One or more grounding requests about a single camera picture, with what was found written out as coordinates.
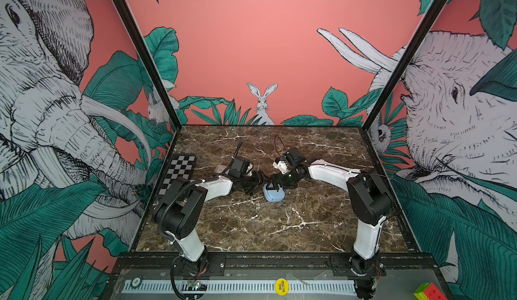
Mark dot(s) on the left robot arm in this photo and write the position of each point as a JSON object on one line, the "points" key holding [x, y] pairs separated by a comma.
{"points": [[178, 212]]}

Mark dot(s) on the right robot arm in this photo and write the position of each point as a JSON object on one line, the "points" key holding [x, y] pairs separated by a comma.
{"points": [[367, 191]]}

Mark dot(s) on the small round dial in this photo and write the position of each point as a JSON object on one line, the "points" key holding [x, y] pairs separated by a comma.
{"points": [[136, 282]]}

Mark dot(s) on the checkerboard calibration card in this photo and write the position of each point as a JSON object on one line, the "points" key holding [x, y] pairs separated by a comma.
{"points": [[182, 165]]}

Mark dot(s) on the yellow big blind chip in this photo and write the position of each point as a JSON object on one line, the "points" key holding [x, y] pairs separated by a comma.
{"points": [[282, 286]]}

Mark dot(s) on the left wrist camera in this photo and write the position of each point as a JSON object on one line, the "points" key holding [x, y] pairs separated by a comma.
{"points": [[239, 167]]}

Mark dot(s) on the yellow alarm clock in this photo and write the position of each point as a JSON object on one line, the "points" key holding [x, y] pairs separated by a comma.
{"points": [[220, 169]]}

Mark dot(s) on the white slotted cable duct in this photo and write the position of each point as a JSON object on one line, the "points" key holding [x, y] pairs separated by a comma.
{"points": [[339, 287]]}

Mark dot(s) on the colourful puzzle cube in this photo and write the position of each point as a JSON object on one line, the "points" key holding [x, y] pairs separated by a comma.
{"points": [[429, 291]]}

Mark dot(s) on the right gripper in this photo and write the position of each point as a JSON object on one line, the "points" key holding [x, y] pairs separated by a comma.
{"points": [[282, 182]]}

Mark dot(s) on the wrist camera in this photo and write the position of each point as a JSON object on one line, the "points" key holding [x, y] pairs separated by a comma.
{"points": [[239, 167], [290, 160]]}

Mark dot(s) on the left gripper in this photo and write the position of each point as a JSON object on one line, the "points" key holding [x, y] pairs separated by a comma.
{"points": [[260, 180]]}

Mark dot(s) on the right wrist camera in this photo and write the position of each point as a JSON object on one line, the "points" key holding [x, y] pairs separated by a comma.
{"points": [[290, 160]]}

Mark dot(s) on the small circuit board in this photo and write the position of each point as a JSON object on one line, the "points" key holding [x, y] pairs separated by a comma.
{"points": [[196, 286]]}

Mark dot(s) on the blue alarm clock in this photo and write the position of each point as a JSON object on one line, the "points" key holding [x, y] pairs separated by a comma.
{"points": [[272, 194]]}

